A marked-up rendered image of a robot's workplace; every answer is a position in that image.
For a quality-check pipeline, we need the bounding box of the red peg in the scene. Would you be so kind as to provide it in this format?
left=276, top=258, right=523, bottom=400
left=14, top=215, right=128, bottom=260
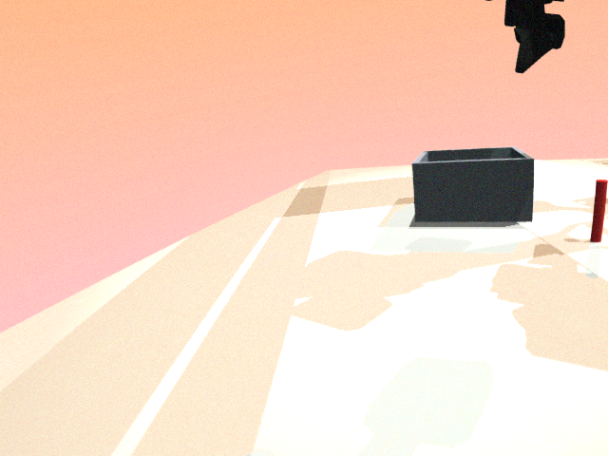
left=590, top=180, right=608, bottom=242

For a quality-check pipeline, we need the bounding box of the dark grey open box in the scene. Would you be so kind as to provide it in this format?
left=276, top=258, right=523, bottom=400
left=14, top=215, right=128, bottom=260
left=411, top=146, right=535, bottom=222

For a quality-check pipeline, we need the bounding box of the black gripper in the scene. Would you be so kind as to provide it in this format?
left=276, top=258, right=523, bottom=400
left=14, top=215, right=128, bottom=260
left=504, top=0, right=565, bottom=74

